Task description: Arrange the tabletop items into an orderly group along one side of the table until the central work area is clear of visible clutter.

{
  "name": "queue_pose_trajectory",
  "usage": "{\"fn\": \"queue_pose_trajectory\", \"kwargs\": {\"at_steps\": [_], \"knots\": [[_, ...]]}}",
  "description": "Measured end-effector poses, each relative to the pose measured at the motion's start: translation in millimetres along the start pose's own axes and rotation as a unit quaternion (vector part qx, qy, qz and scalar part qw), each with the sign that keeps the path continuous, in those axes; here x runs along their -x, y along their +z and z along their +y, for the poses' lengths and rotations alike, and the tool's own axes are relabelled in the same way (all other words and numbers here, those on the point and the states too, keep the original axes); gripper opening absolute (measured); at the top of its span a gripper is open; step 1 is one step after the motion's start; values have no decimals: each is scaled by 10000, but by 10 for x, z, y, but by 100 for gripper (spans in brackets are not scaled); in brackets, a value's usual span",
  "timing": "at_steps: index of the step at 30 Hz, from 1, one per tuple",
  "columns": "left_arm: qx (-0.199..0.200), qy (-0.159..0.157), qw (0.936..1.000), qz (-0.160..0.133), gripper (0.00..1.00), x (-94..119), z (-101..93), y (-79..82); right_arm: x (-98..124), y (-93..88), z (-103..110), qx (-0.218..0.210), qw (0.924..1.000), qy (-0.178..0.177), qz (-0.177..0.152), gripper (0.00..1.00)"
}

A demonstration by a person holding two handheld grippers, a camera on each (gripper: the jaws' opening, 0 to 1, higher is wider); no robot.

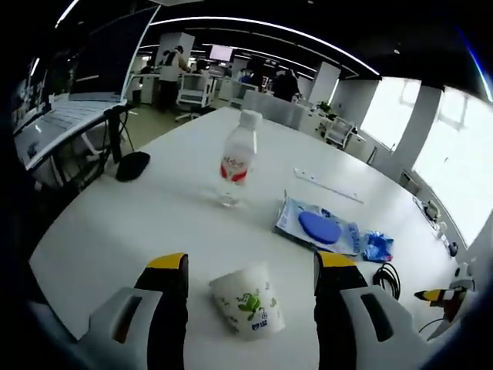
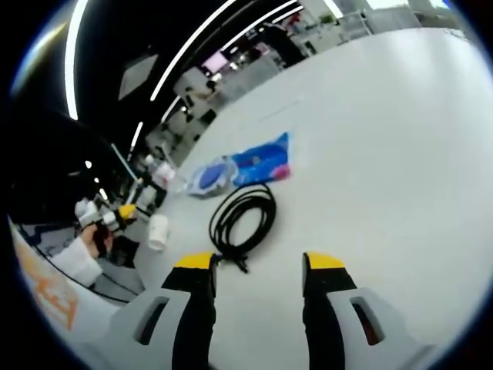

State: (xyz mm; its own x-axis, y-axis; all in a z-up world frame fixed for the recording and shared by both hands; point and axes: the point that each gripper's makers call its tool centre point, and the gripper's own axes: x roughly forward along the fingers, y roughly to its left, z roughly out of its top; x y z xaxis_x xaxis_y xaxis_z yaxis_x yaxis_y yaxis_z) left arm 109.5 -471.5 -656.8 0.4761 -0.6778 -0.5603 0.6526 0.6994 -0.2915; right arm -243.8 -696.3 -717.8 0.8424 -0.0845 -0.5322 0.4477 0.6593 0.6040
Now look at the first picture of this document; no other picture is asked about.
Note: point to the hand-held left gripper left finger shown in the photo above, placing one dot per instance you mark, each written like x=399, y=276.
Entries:
x=165, y=316

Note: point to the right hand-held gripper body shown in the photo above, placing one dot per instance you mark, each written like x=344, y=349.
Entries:
x=462, y=285

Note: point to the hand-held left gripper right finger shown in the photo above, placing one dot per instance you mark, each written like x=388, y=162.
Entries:
x=339, y=316

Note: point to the blue tissue pack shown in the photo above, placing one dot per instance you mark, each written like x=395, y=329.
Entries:
x=379, y=246

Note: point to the white paper cup green print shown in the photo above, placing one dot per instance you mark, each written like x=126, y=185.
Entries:
x=250, y=304

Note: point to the wet wipes pack blue lid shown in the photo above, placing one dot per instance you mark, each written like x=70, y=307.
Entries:
x=319, y=227

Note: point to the clear water bottle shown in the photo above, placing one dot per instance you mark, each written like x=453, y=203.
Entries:
x=239, y=162

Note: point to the white table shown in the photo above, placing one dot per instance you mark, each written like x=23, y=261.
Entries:
x=173, y=216

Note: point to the white strip on table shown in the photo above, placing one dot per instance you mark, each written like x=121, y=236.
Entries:
x=327, y=185

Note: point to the black stand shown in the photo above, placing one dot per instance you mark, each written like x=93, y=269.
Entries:
x=133, y=167

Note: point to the potted green plant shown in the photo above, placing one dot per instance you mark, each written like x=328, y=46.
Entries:
x=324, y=108

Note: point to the grey partition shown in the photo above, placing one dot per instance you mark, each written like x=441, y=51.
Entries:
x=273, y=109

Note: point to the white cart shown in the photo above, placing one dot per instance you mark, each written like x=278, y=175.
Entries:
x=194, y=92

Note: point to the open laptop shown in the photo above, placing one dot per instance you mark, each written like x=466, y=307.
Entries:
x=111, y=58

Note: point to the wall screen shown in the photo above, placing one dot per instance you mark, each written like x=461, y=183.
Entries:
x=221, y=52

